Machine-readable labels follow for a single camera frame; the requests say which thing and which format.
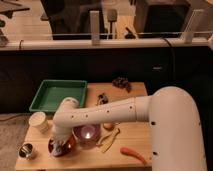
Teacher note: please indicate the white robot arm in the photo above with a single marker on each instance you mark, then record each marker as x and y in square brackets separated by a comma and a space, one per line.
[176, 132]

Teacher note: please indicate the purple bowl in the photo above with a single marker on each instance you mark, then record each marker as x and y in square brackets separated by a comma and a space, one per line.
[87, 135]

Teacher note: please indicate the red bowl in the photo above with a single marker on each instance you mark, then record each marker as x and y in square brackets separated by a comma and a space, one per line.
[70, 144]

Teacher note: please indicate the bunch of dark grapes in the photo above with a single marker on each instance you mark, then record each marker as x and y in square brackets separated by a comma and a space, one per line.
[122, 83]

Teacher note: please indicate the orange apple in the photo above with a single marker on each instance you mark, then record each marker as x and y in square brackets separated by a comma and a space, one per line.
[108, 126]

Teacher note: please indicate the green plastic tray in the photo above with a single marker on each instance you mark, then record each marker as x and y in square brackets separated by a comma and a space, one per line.
[52, 92]

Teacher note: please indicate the wooden board table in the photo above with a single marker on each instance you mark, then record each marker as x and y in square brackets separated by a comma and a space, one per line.
[133, 135]

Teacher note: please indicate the orange carrot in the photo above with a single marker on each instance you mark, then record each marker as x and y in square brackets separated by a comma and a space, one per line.
[132, 153]

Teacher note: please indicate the white paper cup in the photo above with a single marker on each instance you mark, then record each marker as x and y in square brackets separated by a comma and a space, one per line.
[39, 121]

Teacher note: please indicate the small metal cup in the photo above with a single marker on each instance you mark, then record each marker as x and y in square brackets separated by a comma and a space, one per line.
[27, 151]

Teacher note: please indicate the black handled brush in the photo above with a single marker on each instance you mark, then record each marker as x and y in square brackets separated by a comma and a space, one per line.
[102, 99]

